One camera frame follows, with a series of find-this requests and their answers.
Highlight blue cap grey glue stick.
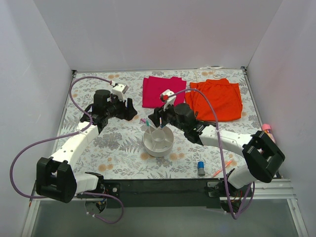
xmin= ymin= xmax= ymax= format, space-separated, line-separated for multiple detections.
xmin=197 ymin=161 xmax=205 ymax=176

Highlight white marker blue cap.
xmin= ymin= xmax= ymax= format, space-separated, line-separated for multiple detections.
xmin=159 ymin=118 xmax=163 ymax=129

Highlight white round divided organizer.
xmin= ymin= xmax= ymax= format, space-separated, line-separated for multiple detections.
xmin=143 ymin=126 xmax=174 ymax=158

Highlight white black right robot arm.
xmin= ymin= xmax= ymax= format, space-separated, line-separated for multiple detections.
xmin=148 ymin=103 xmax=285 ymax=196

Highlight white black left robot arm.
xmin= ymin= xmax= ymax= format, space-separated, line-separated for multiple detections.
xmin=36 ymin=89 xmax=137 ymax=203

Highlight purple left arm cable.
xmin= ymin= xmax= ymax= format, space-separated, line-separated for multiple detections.
xmin=9 ymin=76 xmax=124 ymax=224

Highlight pink cap marker bottle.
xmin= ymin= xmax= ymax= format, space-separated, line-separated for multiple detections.
xmin=261 ymin=123 xmax=276 ymax=143

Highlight floral patterned table mat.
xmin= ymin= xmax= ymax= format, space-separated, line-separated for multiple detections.
xmin=49 ymin=69 xmax=276 ymax=180

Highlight orange folded cloth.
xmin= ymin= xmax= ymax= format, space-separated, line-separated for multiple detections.
xmin=185 ymin=78 xmax=243 ymax=122

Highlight orange thin pen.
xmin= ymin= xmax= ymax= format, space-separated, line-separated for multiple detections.
xmin=212 ymin=159 xmax=234 ymax=177

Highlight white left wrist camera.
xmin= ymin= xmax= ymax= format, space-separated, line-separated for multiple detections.
xmin=112 ymin=83 xmax=128 ymax=102

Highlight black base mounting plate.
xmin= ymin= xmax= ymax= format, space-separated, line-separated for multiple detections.
xmin=101 ymin=179 xmax=229 ymax=211

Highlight magenta folded cloth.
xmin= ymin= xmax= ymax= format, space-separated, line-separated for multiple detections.
xmin=142 ymin=76 xmax=187 ymax=109

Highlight aluminium table frame rail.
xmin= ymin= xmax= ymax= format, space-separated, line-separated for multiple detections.
xmin=21 ymin=69 xmax=309 ymax=237

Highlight white cord at back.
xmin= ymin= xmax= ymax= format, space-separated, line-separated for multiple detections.
xmin=194 ymin=65 xmax=224 ymax=82

